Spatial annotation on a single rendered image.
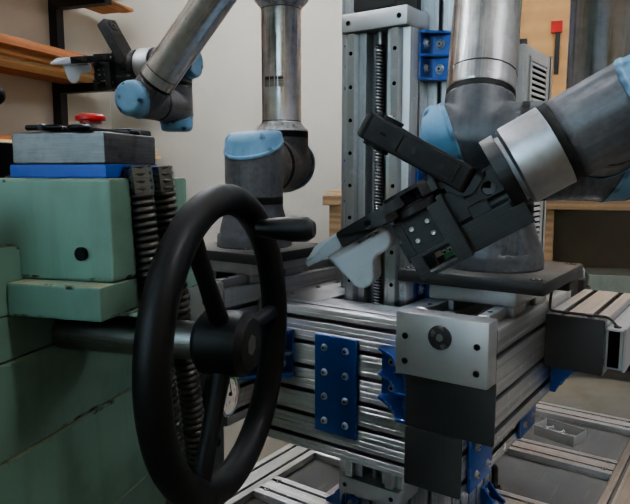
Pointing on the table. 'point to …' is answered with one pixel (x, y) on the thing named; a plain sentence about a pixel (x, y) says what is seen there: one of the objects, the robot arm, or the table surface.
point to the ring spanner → (98, 129)
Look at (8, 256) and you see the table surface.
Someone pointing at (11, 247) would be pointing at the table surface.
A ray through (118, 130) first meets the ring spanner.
